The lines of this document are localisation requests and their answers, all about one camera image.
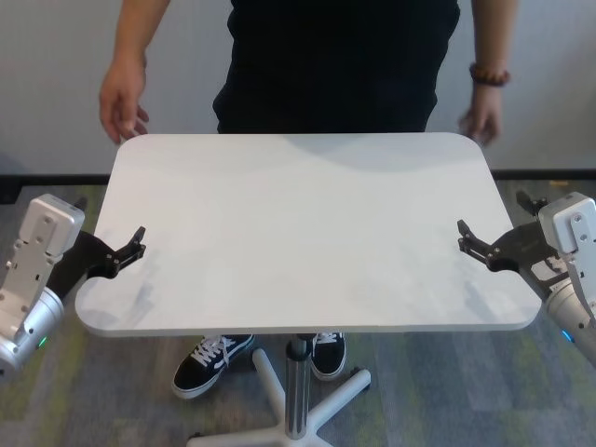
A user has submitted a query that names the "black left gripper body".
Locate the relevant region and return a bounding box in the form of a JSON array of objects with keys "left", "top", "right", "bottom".
[{"left": 46, "top": 229, "right": 117, "bottom": 300}]

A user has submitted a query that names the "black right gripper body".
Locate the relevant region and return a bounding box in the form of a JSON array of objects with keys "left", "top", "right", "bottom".
[{"left": 483, "top": 218, "right": 572, "bottom": 294}]

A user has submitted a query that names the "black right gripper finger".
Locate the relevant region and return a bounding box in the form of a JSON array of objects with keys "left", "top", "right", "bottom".
[
  {"left": 515, "top": 188, "right": 547, "bottom": 218},
  {"left": 455, "top": 218, "right": 497, "bottom": 270}
]

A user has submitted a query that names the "white rolling pedestal table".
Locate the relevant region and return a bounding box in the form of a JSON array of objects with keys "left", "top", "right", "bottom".
[{"left": 74, "top": 132, "right": 542, "bottom": 447}]

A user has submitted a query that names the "person's right forearm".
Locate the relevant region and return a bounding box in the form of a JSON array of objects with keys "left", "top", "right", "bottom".
[{"left": 107, "top": 0, "right": 157, "bottom": 71}]

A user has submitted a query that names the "person's left forearm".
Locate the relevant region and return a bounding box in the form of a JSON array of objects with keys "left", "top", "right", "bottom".
[{"left": 468, "top": 0, "right": 505, "bottom": 69}]

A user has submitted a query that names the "person's left hand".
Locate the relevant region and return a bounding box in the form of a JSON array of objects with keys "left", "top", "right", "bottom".
[{"left": 458, "top": 83, "right": 504, "bottom": 150}]

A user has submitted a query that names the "person's right hand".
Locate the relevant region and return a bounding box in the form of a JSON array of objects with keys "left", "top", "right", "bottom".
[{"left": 99, "top": 58, "right": 151, "bottom": 144}]

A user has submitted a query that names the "black floor block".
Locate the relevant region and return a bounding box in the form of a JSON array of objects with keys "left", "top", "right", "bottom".
[{"left": 0, "top": 182, "right": 24, "bottom": 205}]

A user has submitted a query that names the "black white-laced sneaker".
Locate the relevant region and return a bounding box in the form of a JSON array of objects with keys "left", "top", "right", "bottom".
[
  {"left": 172, "top": 333, "right": 256, "bottom": 400},
  {"left": 309, "top": 331, "right": 347, "bottom": 382}
]

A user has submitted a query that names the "person in black clothes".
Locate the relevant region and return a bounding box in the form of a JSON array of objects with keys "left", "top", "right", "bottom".
[{"left": 212, "top": 0, "right": 462, "bottom": 135}]

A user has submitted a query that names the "brown wooden bead bracelet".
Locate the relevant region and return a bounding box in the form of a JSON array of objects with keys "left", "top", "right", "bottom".
[{"left": 468, "top": 62, "right": 511, "bottom": 88}]

